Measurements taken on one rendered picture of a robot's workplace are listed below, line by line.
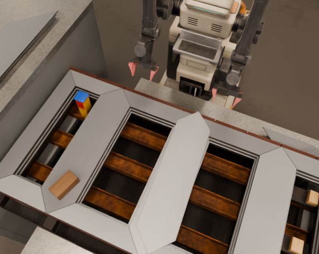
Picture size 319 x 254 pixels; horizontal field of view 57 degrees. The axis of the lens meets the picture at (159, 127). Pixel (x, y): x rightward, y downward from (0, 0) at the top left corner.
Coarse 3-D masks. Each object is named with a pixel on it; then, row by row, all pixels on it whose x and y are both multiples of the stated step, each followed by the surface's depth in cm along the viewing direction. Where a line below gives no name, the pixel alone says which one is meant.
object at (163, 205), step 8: (152, 192) 133; (152, 200) 131; (160, 200) 132; (168, 200) 132; (152, 208) 130; (160, 208) 130; (168, 208) 130; (176, 208) 130; (184, 208) 130; (168, 216) 128; (176, 216) 128
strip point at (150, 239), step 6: (138, 228) 125; (144, 228) 125; (144, 234) 124; (150, 234) 124; (156, 234) 124; (144, 240) 123; (150, 240) 123; (156, 240) 123; (162, 240) 123; (168, 240) 123; (174, 240) 123; (150, 246) 122; (156, 246) 122; (162, 246) 122; (150, 252) 121
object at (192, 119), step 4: (188, 116) 153; (192, 116) 153; (196, 116) 153; (180, 120) 152; (184, 120) 152; (188, 120) 152; (192, 120) 152; (196, 120) 152; (200, 120) 152; (204, 120) 152; (192, 124) 151; (196, 124) 151; (200, 124) 151; (204, 124) 151; (204, 128) 150; (208, 128) 150
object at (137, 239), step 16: (96, 96) 160; (64, 112) 158; (128, 112) 156; (144, 112) 155; (48, 128) 150; (112, 144) 148; (208, 144) 150; (224, 144) 148; (160, 160) 141; (256, 160) 144; (96, 176) 141; (304, 176) 142; (0, 192) 137; (144, 192) 135; (240, 208) 134; (128, 224) 129; (240, 224) 128
